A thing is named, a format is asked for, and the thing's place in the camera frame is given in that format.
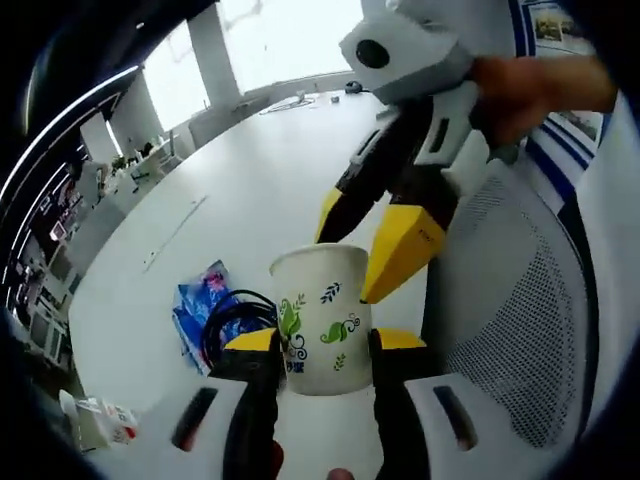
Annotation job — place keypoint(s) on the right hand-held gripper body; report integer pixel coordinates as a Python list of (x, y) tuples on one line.
[(415, 60)]

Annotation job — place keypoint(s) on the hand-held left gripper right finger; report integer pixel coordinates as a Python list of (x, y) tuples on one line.
[(400, 400)]

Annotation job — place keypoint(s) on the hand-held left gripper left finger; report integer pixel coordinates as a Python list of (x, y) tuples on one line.
[(250, 395)]

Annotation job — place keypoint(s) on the white paper cup leaf print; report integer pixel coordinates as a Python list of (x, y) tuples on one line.
[(325, 300)]

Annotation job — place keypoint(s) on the blue floral tissue pack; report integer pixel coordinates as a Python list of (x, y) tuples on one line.
[(192, 305)]

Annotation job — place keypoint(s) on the clear water bottle red label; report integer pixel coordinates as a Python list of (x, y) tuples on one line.
[(117, 417)]

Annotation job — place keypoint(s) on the person's right hand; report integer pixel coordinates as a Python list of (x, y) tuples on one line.
[(520, 95)]

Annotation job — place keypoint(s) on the person's left hand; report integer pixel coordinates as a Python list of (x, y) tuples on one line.
[(341, 475)]

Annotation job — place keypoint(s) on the grey mesh office chair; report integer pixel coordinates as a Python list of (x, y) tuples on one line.
[(525, 300)]

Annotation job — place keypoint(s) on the potted green plant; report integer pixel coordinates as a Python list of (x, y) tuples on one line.
[(119, 162)]

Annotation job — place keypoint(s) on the blue bordered wall poster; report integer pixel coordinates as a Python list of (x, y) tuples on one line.
[(555, 25), (575, 132)]

